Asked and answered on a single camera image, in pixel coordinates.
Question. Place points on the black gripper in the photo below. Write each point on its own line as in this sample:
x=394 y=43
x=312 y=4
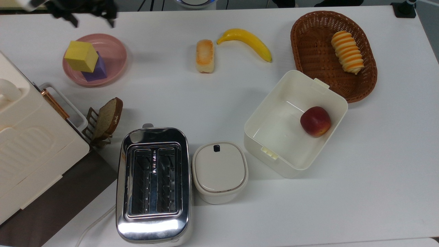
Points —
x=82 y=6

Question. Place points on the yellow cube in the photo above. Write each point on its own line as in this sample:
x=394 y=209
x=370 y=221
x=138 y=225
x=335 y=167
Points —
x=81 y=56

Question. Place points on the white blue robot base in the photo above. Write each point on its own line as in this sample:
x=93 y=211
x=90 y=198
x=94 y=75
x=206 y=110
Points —
x=195 y=3

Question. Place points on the white grey Franka robot arm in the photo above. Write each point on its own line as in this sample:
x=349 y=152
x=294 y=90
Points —
x=34 y=3

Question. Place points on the purple cube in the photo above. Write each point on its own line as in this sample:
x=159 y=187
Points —
x=99 y=72

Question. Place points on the pink plate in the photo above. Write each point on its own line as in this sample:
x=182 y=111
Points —
x=113 y=51

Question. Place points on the brown toast slice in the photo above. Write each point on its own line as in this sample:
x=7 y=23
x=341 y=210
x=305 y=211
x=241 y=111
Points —
x=108 y=116

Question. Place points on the bronze toast rack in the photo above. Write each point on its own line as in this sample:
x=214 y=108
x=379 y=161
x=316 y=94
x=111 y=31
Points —
x=90 y=120

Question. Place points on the rectangular toasted bread roll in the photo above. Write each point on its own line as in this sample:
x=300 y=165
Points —
x=205 y=56

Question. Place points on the cream white oven appliance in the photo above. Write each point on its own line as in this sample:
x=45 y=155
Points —
x=31 y=144

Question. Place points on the yellow banana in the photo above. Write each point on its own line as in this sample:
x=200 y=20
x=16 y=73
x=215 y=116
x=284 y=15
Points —
x=247 y=37

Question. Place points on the dark brown box base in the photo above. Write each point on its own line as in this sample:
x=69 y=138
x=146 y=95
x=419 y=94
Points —
x=51 y=212

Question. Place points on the small cream lidded bin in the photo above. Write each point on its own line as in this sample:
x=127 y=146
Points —
x=219 y=171

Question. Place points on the cream and chrome toaster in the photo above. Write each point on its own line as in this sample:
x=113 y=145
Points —
x=154 y=223

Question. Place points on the cream open plastic container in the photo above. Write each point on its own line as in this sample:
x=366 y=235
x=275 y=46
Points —
x=274 y=137

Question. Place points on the brown wicker basket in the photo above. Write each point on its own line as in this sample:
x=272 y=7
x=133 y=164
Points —
x=315 y=61

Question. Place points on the red apple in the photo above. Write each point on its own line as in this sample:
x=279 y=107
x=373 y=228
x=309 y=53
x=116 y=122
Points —
x=315 y=121

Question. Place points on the striped orange twisted bread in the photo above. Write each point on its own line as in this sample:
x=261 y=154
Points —
x=347 y=51

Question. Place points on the black table mount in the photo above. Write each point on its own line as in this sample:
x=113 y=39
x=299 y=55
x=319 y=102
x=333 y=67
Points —
x=404 y=9

